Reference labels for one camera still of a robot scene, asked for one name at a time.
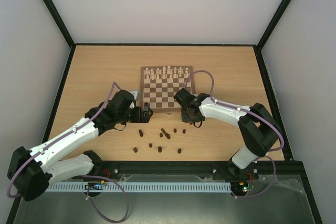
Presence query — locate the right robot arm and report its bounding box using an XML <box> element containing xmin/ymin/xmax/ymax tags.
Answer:
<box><xmin>174</xmin><ymin>88</ymin><xmax>284</xmax><ymax>178</ymax></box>

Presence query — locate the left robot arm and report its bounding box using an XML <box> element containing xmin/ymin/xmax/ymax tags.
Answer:
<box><xmin>7</xmin><ymin>90</ymin><xmax>153</xmax><ymax>201</ymax></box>

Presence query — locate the wooden chess board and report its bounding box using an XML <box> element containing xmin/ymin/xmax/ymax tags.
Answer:
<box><xmin>139</xmin><ymin>72</ymin><xmax>196</xmax><ymax>113</ymax></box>

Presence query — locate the white chess pieces row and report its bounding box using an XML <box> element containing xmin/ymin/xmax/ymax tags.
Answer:
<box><xmin>141</xmin><ymin>66</ymin><xmax>193</xmax><ymax>83</ymax></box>

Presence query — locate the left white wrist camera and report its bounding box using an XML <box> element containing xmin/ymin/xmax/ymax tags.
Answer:
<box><xmin>130</xmin><ymin>90</ymin><xmax>140</xmax><ymax>101</ymax></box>

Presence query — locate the black aluminium frame rail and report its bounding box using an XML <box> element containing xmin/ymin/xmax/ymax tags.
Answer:
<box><xmin>90</xmin><ymin>161</ymin><xmax>307</xmax><ymax>181</ymax></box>

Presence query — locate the light blue cable duct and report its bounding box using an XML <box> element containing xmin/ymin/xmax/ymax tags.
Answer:
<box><xmin>46</xmin><ymin>182</ymin><xmax>232</xmax><ymax>193</ymax></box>

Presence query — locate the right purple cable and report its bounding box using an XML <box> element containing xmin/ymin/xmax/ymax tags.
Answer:
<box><xmin>185</xmin><ymin>70</ymin><xmax>286</xmax><ymax>199</ymax></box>

